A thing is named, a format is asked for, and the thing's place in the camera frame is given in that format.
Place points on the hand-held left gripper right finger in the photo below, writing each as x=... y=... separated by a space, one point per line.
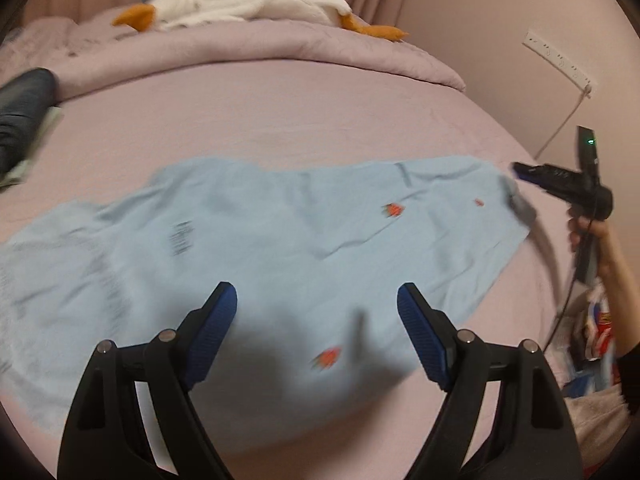
x=422 y=335

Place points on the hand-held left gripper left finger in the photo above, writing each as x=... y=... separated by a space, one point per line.
x=215 y=332

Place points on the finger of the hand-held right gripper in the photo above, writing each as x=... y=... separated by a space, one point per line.
x=521 y=206
x=532 y=174

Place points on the light blue denim pants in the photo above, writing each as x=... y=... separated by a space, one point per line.
x=240 y=240

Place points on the person's right forearm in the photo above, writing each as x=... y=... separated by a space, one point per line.
x=617 y=290

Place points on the person's right hand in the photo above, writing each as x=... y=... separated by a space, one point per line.
x=575 y=235

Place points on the red blue printed bag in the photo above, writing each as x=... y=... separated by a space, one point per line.
x=597 y=325

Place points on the person's pink fleece trousers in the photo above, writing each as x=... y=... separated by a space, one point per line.
x=597 y=425

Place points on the pink bed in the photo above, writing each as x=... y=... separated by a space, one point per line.
x=300 y=110

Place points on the pink quilt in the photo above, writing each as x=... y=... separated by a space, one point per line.
x=250 y=47

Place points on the dark rolled clothing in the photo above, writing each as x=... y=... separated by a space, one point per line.
x=22 y=105

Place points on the white goose plush toy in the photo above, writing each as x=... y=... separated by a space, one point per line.
x=260 y=2

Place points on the white wall power strip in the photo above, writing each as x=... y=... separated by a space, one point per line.
x=560 y=60

